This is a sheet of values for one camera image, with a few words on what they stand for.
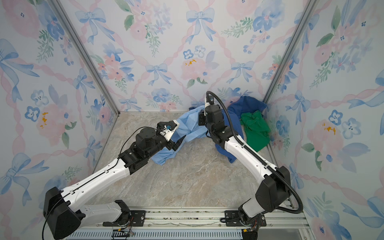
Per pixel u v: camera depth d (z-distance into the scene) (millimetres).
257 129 1065
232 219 723
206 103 676
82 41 825
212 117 568
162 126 651
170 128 584
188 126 793
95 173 469
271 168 434
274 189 418
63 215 374
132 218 728
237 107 1167
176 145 651
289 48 825
